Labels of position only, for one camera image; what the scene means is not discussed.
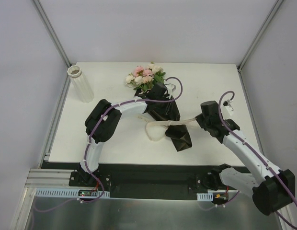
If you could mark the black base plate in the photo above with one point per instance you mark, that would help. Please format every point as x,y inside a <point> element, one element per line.
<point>140,181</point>

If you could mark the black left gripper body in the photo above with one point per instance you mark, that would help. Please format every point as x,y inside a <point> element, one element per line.
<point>154,95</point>

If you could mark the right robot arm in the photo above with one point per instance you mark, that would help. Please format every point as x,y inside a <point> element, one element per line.
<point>266,184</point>

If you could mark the white ribbed vase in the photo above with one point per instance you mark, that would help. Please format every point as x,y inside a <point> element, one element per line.
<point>80,83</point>

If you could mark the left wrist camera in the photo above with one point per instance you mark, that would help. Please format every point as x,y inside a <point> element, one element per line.
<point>170,88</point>

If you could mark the right white cable duct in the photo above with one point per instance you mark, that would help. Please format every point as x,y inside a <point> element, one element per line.
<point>205,197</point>

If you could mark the cream ribbon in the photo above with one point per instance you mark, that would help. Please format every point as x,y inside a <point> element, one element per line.
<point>156,130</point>

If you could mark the pink and white flower bouquet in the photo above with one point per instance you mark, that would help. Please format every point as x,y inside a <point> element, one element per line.
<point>144,78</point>

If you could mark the left white cable duct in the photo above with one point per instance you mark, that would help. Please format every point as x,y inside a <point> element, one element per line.
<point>71,193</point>

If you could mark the left aluminium frame post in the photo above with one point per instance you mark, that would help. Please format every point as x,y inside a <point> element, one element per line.
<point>51,32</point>

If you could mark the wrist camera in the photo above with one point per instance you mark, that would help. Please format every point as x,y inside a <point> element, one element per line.
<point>228,105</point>
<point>170,88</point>

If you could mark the white cable duct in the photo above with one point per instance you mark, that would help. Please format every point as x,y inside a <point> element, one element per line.
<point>71,193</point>
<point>205,197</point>

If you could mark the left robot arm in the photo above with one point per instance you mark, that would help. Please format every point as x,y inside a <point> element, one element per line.
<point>103,120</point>

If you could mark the aluminium rail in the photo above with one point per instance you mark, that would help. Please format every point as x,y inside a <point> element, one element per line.
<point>50,178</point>

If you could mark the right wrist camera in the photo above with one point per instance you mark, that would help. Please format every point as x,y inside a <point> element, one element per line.
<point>228,105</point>

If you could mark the aluminium frame post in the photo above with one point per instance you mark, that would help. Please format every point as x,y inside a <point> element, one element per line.
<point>259,35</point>
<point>51,32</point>

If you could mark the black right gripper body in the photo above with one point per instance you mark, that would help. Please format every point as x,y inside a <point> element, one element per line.
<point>201,119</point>

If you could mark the right aluminium frame post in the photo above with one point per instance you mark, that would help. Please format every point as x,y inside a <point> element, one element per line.
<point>259,35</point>

